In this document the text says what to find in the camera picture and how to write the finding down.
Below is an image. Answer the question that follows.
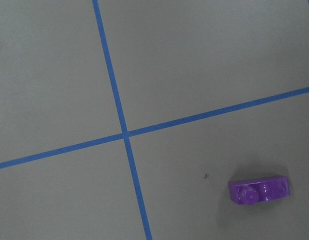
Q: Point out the purple block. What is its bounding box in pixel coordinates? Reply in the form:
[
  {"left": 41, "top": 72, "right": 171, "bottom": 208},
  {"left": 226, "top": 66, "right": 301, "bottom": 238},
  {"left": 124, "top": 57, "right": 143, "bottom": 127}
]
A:
[{"left": 228, "top": 175, "right": 291, "bottom": 205}]

